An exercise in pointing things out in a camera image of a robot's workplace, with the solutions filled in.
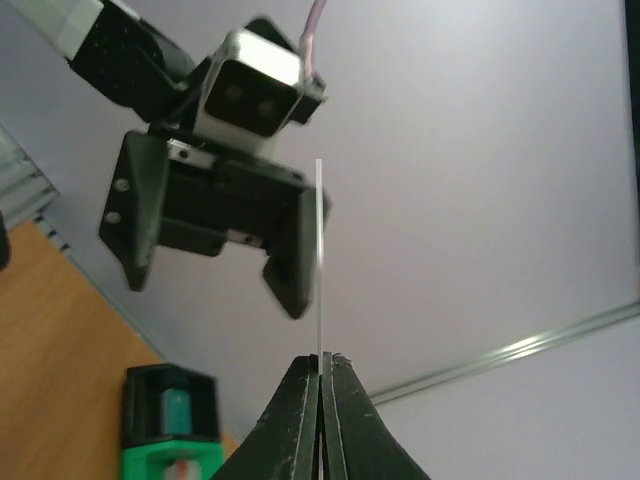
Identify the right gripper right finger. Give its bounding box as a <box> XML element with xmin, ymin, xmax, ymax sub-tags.
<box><xmin>320</xmin><ymin>352</ymin><xmax>429</xmax><ymax>480</ymax></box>

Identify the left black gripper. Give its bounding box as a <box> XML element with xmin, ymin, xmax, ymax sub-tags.
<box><xmin>99</xmin><ymin>130</ymin><xmax>318</xmax><ymax>319</ymax></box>

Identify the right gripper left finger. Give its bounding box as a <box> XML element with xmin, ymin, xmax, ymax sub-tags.
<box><xmin>212</xmin><ymin>355</ymin><xmax>320</xmax><ymax>480</ymax></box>

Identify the white blossom credit card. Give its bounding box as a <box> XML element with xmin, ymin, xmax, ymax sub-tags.
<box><xmin>315</xmin><ymin>158</ymin><xmax>324</xmax><ymax>375</ymax></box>

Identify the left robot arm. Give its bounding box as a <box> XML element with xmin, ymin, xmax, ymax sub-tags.
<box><xmin>69</xmin><ymin>1</ymin><xmax>330</xmax><ymax>319</ymax></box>

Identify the red white card in bin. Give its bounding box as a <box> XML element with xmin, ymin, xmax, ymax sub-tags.
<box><xmin>163</xmin><ymin>459</ymin><xmax>202</xmax><ymax>480</ymax></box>

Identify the teal card in black bin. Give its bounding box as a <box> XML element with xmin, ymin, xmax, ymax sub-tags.
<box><xmin>160</xmin><ymin>388</ymin><xmax>193</xmax><ymax>435</ymax></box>

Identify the green plastic bin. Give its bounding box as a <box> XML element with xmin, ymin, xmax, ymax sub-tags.
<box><xmin>120</xmin><ymin>440</ymin><xmax>225</xmax><ymax>480</ymax></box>

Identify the black plastic bin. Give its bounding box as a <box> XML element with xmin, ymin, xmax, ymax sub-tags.
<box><xmin>120</xmin><ymin>363</ymin><xmax>221</xmax><ymax>449</ymax></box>

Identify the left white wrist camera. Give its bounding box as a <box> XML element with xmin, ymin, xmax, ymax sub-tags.
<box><xmin>193</xmin><ymin>28</ymin><xmax>325</xmax><ymax>158</ymax></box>

